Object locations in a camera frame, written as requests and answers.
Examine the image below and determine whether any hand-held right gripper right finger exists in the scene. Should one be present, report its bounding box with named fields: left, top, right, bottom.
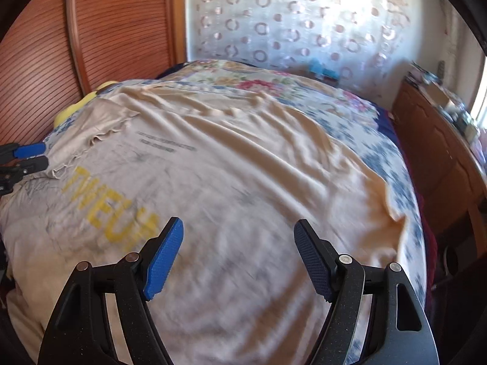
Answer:
left=294, top=219, right=438, bottom=365

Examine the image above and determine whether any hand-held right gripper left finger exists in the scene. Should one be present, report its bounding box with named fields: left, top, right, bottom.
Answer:
left=38, top=217, right=184, bottom=365

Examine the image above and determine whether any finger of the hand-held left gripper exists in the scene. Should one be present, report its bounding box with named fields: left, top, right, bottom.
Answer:
left=0, top=155, right=49, bottom=195
left=0, top=142, right=47, bottom=159

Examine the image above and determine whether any beige printed t-shirt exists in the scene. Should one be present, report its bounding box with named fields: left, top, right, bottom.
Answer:
left=0, top=80, right=408, bottom=365

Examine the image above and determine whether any yellow plush toy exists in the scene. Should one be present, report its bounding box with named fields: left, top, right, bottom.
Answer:
left=53, top=81, right=115, bottom=128

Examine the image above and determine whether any blue floral bedsheet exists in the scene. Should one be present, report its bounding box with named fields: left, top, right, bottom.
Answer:
left=42, top=59, right=429, bottom=312

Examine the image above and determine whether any wooden slatted headboard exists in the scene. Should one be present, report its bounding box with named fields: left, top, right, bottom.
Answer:
left=0, top=0, right=188, bottom=146

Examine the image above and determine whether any wooden dresser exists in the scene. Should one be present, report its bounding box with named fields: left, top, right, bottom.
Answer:
left=392, top=82, right=487, bottom=238

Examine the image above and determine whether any dark blue bed cover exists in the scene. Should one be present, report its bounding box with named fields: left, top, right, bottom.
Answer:
left=375, top=104, right=402, bottom=134

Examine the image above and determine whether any light blue box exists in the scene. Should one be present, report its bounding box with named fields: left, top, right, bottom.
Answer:
left=308, top=59, right=340, bottom=83

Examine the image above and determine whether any clutter of dresser-top things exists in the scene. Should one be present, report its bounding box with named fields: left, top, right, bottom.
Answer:
left=405, top=60, right=484, bottom=142

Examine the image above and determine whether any bright window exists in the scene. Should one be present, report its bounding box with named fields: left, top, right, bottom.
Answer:
left=471, top=78, right=487, bottom=132

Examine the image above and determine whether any white curtain with circles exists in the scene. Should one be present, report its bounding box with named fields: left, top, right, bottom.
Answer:
left=184, top=0, right=457, bottom=101

